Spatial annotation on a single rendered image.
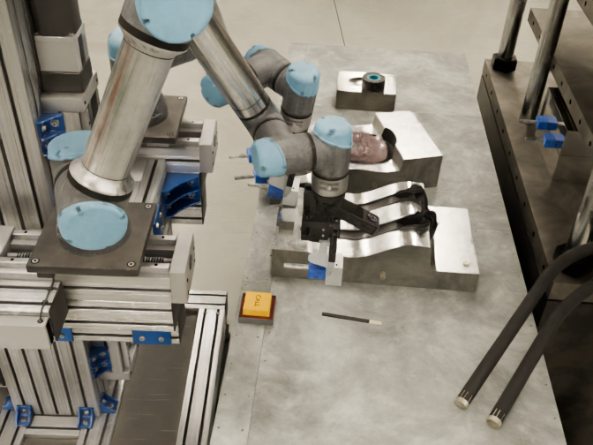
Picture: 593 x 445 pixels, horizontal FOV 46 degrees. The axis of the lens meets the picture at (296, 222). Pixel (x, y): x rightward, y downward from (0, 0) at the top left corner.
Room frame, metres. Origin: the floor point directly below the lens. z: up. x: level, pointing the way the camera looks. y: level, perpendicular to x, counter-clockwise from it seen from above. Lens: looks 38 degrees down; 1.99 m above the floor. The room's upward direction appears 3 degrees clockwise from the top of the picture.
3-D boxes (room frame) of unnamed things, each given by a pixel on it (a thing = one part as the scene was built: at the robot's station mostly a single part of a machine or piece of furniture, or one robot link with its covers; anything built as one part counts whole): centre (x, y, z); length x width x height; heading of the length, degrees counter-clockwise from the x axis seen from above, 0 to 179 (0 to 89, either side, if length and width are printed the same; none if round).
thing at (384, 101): (2.20, -0.22, 0.83); 0.20 x 0.15 x 0.07; 87
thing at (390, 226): (1.41, -0.19, 0.92); 0.35 x 0.16 x 0.09; 87
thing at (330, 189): (1.17, -0.06, 1.17); 0.08 x 0.08 x 0.05
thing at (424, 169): (1.76, -0.13, 0.85); 0.50 x 0.26 x 0.11; 104
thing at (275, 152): (1.15, 0.04, 1.25); 0.11 x 0.11 x 0.08; 20
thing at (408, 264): (1.39, -0.20, 0.87); 0.50 x 0.26 x 0.14; 87
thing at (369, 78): (2.17, -0.24, 0.89); 0.08 x 0.08 x 0.04
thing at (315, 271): (1.17, -0.04, 0.93); 0.13 x 0.05 x 0.05; 87
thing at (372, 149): (1.75, -0.13, 0.90); 0.26 x 0.18 x 0.08; 104
